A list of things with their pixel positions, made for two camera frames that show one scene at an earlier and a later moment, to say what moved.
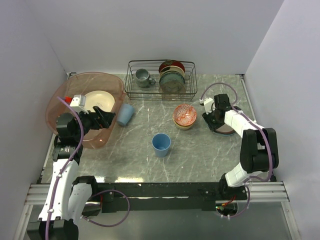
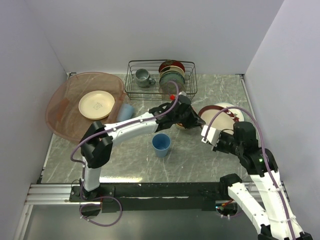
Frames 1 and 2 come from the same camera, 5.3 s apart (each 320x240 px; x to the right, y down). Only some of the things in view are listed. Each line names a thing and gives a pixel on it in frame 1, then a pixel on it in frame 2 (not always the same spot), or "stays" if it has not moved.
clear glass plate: (172, 88) stays
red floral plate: (171, 62) stays
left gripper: (100, 119) -> (195, 121)
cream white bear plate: (103, 99) stays
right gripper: (211, 126) -> (218, 146)
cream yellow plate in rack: (172, 68) stays
